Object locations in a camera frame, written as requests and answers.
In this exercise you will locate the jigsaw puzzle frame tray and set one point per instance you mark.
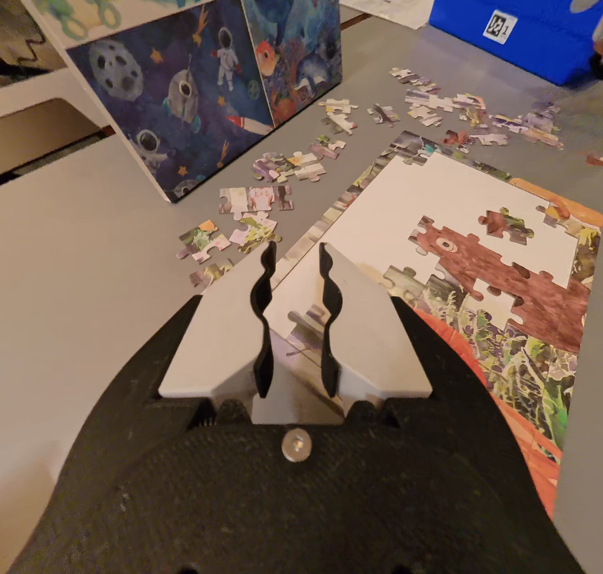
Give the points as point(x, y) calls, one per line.
point(424, 192)

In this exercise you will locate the illustrated puzzle box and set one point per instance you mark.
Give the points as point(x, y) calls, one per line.
point(179, 89)

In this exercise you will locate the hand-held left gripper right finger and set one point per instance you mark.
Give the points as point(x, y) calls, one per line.
point(381, 348)

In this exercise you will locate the brown green puzzle piece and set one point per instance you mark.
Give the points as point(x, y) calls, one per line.
point(504, 225)

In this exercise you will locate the grey teal puzzle piece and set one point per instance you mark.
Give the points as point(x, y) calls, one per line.
point(417, 156)

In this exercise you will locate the white printed tag sticker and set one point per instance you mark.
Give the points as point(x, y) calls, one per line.
point(506, 30)

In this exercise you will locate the blue plastic bin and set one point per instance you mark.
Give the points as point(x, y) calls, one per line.
point(541, 51)

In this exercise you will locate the scattered loose jigsaw pieces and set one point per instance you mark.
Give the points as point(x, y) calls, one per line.
point(254, 230)

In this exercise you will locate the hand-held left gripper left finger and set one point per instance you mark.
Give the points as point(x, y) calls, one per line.
point(216, 348)

